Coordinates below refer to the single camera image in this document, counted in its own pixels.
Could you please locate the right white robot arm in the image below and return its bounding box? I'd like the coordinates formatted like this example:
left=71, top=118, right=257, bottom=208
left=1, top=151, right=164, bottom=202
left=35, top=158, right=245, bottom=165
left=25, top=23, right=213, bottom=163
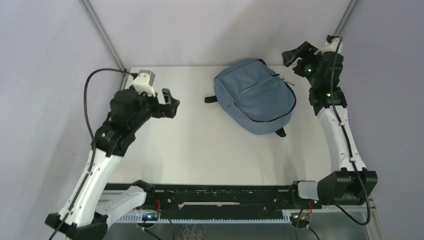
left=281, top=35, right=378, bottom=208

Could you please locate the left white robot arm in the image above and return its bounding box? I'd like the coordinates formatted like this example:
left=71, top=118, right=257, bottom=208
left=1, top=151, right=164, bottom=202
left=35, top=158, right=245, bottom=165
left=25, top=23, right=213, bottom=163
left=45, top=70, right=180, bottom=240

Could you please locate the white cable duct strip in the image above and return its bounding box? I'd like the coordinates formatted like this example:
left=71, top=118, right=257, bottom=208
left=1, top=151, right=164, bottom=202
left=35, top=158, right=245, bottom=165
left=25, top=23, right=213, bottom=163
left=114, top=211, right=294, bottom=224

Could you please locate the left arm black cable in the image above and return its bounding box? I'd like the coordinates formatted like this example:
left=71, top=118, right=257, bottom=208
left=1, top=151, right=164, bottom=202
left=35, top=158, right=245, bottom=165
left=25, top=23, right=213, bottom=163
left=82, top=68, right=138, bottom=147

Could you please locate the black mounting rail base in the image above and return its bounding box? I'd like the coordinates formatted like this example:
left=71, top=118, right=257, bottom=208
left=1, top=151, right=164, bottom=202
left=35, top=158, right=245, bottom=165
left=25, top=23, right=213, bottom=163
left=104, top=183, right=322, bottom=221

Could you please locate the left aluminium corner post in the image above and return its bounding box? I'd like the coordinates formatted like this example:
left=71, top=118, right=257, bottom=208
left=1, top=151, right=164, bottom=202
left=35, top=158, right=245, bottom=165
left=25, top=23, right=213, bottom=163
left=79, top=0, right=126, bottom=70

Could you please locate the blue-grey student backpack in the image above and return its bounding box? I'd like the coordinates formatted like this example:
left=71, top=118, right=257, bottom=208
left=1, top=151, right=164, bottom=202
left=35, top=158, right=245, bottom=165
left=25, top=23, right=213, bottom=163
left=204, top=58, right=297, bottom=138

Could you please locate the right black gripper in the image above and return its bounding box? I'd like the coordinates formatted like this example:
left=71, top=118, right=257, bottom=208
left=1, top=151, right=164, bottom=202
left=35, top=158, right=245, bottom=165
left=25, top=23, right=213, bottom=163
left=280, top=40, right=321, bottom=88

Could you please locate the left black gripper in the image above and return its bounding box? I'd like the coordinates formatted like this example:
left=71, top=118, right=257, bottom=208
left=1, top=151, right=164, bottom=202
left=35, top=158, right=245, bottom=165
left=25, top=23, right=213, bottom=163
left=129, top=85, right=179, bottom=133

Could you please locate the aluminium corner post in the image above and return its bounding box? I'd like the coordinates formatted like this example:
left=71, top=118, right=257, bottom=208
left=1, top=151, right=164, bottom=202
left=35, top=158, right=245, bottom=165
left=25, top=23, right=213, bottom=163
left=79, top=0, right=126, bottom=70
left=332, top=0, right=360, bottom=36

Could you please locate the right aluminium corner post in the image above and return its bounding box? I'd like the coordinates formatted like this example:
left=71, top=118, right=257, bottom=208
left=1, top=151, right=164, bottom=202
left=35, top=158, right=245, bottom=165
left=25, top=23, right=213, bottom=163
left=332, top=0, right=360, bottom=36

